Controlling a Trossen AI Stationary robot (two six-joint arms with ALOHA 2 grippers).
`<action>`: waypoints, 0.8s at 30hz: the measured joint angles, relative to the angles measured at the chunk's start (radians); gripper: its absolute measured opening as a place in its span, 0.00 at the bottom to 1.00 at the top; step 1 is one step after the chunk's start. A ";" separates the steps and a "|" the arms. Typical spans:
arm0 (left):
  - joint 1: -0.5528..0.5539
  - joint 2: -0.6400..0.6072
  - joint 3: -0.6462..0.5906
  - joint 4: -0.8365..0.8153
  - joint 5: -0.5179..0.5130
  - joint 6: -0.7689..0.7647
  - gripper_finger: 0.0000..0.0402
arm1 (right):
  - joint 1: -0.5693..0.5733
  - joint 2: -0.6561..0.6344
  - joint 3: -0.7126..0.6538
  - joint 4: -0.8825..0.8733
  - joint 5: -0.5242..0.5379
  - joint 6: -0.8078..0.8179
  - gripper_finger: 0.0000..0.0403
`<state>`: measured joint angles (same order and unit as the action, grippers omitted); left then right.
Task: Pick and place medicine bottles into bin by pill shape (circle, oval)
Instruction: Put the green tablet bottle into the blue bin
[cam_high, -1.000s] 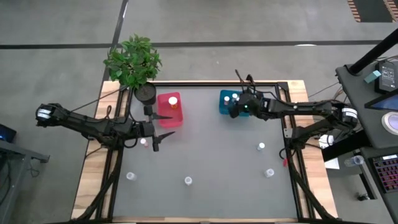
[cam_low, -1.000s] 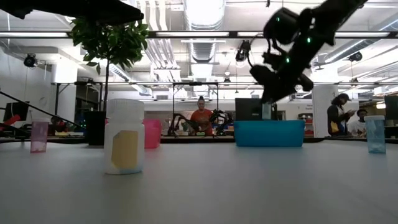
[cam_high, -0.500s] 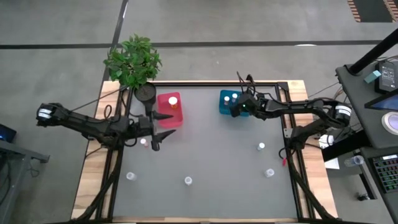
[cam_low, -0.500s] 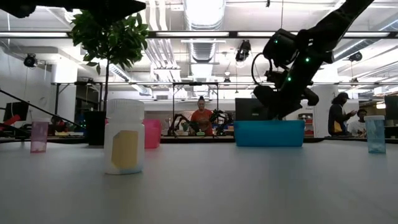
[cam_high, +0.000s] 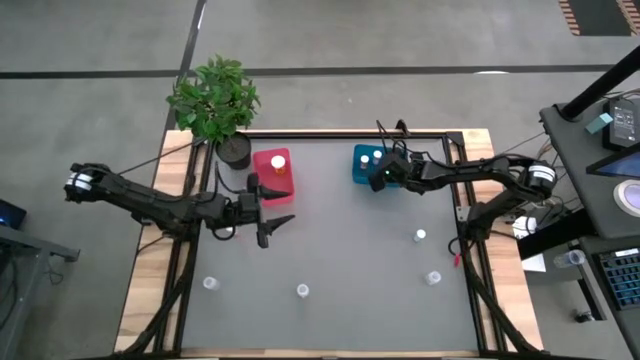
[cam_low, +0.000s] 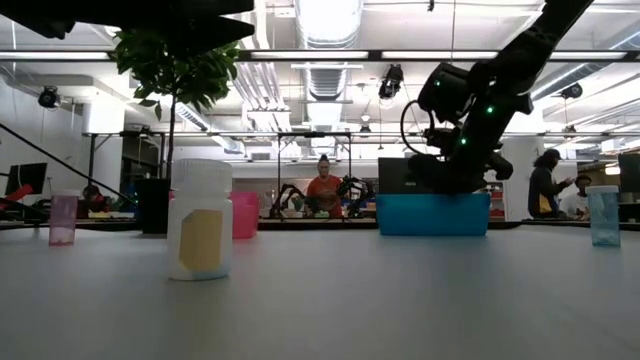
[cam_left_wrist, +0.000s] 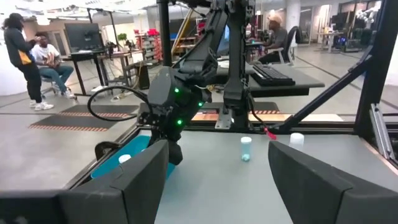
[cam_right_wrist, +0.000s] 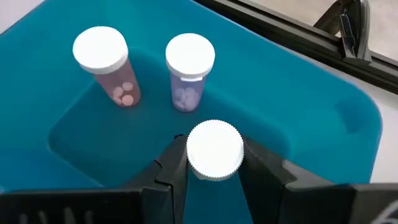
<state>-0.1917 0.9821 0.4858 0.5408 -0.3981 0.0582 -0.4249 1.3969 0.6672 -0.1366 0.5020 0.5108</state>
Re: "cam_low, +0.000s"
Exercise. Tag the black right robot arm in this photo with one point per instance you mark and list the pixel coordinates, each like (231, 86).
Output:
(520, 50)

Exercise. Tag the pink pill bottle white cap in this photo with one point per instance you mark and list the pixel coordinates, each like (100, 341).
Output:
(63, 220)

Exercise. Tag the black wall-mounted spotlight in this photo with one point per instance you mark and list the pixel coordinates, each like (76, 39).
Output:
(48, 97)

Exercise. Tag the pink plastic bin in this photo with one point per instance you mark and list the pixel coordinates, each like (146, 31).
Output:
(245, 215)

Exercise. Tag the blue pill bottle white cap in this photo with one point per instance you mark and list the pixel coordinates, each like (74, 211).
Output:
(603, 220)

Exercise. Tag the blue plastic bin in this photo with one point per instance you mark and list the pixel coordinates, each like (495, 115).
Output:
(432, 217)

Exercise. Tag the black plant pot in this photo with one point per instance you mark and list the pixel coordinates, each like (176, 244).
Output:
(152, 207)

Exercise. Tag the background black robot arm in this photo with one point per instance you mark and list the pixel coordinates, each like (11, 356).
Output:
(356, 192)
(290, 197)

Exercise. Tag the black aluminium table frame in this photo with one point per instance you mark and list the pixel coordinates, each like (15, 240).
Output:
(300, 225)

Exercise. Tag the translucent pill bottle yellow label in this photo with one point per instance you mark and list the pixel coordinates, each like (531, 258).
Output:
(200, 240)

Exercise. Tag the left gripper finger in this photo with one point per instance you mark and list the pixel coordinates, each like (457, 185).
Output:
(220, 34)
(165, 6)

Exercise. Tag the black computer monitor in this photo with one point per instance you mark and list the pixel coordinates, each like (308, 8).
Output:
(27, 177)
(397, 175)

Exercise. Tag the black ceiling spotlight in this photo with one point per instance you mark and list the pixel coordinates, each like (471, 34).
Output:
(571, 90)
(391, 80)

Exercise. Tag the background black station frame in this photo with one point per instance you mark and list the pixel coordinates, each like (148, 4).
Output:
(314, 134)

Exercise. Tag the silver ventilation duct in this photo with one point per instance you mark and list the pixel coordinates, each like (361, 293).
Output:
(327, 30)

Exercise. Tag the person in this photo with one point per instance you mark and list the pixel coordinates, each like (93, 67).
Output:
(92, 197)
(542, 187)
(577, 202)
(325, 192)

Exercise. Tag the green leafy plant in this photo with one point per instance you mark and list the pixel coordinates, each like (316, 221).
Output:
(175, 75)

